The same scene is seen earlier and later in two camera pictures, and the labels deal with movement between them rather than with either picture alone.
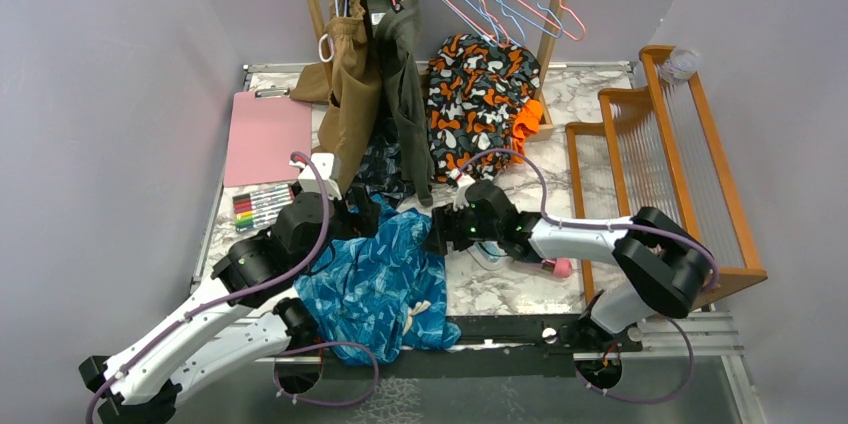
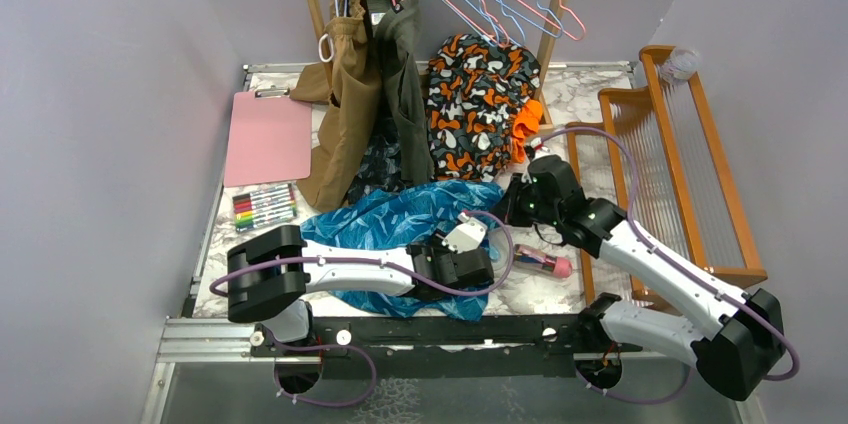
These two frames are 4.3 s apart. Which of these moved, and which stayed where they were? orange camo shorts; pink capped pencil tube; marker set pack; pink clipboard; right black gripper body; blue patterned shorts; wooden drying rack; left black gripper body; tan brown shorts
Moved: blue patterned shorts; left black gripper body; right black gripper body
Stayed: wooden drying rack; marker set pack; tan brown shorts; pink capped pencil tube; orange camo shorts; pink clipboard
